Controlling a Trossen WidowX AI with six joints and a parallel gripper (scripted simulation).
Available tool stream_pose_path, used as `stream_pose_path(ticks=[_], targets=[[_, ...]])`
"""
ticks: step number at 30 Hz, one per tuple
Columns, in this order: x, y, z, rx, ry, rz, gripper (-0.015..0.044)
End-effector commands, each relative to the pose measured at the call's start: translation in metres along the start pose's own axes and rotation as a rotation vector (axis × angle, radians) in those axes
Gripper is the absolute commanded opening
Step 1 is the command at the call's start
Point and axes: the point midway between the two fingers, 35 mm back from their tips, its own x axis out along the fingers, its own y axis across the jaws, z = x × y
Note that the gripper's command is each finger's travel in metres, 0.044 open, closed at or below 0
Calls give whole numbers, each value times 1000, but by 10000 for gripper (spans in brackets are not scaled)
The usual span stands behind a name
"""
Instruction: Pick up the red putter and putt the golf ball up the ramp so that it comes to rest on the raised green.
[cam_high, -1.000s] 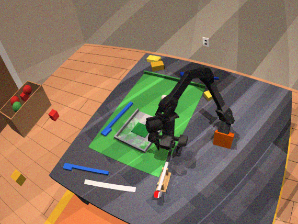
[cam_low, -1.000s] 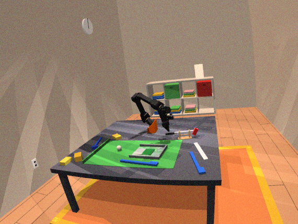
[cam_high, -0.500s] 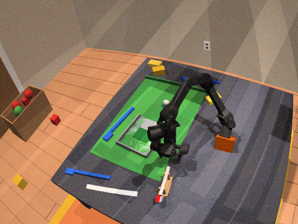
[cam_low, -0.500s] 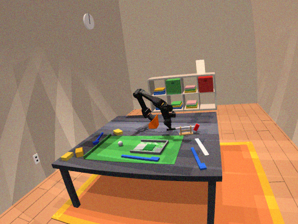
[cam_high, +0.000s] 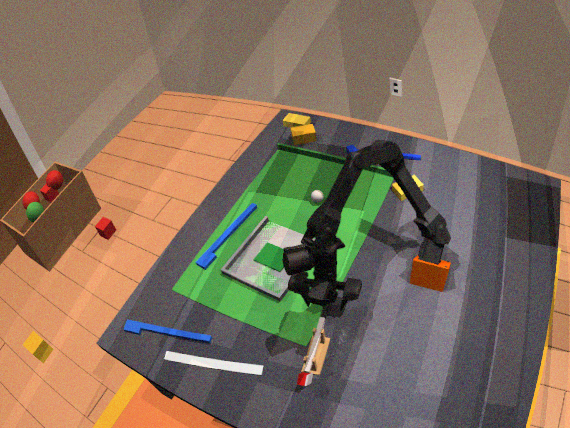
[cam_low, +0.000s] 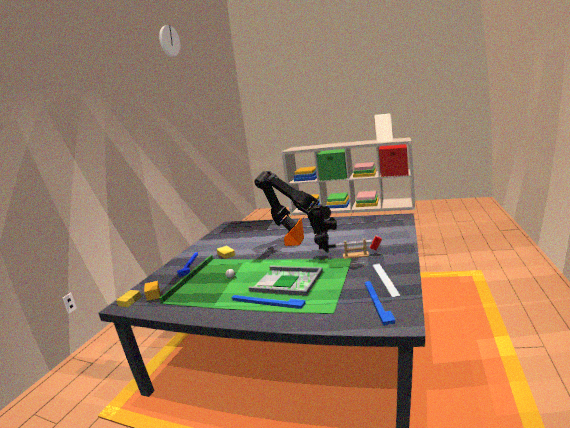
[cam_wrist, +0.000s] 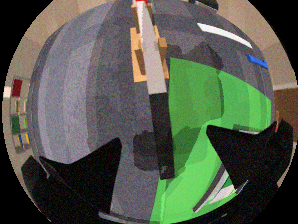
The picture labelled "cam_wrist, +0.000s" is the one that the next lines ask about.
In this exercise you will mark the white flat bar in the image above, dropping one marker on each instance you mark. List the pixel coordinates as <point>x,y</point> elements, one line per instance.
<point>218,31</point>

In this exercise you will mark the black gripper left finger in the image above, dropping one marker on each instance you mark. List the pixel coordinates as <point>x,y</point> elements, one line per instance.
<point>92,177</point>

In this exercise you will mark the green mat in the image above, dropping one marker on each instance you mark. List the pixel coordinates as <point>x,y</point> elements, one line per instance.
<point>199,96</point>

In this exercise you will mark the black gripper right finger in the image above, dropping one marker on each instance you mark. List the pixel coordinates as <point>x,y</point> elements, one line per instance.
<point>239,151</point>

